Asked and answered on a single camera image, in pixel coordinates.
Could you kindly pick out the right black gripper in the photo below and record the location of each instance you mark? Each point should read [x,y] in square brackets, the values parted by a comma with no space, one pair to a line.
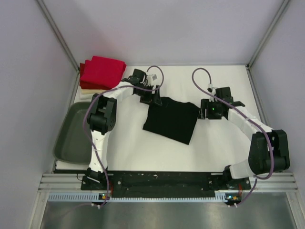
[205,104]

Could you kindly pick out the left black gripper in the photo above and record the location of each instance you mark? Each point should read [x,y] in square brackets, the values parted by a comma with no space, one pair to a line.
[150,98]

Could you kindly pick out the black t shirt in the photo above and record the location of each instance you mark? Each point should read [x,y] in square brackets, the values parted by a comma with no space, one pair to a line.
[174,120]

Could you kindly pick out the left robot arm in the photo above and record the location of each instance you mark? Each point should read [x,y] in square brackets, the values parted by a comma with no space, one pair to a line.
[102,112]

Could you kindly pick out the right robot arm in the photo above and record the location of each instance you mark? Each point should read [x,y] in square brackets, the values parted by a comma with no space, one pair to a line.
[269,150]

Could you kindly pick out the folded red t shirt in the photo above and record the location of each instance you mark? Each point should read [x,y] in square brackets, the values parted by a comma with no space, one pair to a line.
[101,73]

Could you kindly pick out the folded beige t shirt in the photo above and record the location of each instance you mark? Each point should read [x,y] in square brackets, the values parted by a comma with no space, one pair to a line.
[92,91]

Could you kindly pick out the folded white t shirt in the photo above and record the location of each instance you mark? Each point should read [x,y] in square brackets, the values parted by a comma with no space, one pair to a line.
[85,96]

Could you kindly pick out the grey plastic bin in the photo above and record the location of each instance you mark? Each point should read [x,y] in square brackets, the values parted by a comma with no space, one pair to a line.
[72,144]

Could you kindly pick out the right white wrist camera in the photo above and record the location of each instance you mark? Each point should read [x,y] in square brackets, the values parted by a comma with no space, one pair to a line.
[211,89]

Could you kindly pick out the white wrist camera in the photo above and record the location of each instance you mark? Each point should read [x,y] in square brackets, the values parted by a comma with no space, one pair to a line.
[151,79]
[211,89]

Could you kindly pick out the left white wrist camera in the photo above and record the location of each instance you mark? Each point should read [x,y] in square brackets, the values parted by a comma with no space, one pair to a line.
[151,79]

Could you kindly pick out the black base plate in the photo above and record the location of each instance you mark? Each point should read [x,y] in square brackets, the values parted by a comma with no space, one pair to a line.
[161,184]

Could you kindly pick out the blue slotted cable duct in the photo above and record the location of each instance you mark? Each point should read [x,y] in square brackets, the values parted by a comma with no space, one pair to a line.
[99,197]

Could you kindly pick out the right aluminium frame post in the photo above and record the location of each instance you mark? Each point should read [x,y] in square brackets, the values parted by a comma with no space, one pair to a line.
[266,37]

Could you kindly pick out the aluminium frame post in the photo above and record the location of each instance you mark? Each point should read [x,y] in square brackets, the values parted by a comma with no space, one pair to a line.
[46,13]
[266,37]

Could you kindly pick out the left aluminium frame post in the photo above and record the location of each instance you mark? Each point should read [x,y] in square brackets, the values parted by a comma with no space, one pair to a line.
[46,13]

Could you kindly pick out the aluminium front rail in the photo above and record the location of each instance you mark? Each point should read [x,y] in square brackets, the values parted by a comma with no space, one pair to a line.
[60,182]

